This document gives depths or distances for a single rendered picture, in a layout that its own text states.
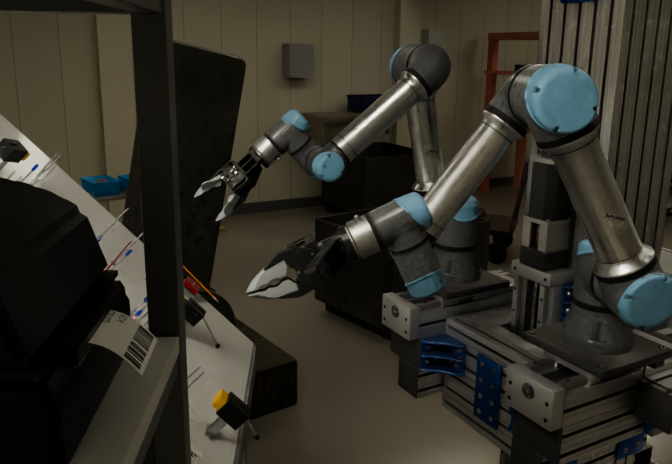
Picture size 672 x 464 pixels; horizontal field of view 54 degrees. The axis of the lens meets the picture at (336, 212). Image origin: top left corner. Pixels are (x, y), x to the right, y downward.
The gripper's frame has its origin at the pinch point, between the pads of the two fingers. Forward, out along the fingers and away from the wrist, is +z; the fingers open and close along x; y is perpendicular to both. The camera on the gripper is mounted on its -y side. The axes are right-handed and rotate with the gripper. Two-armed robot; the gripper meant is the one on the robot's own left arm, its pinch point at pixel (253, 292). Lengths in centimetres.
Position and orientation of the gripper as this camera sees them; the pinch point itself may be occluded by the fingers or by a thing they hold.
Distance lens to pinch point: 121.5
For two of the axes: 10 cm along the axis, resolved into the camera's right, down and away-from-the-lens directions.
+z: -9.0, 4.3, -0.1
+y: -1.1, -2.0, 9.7
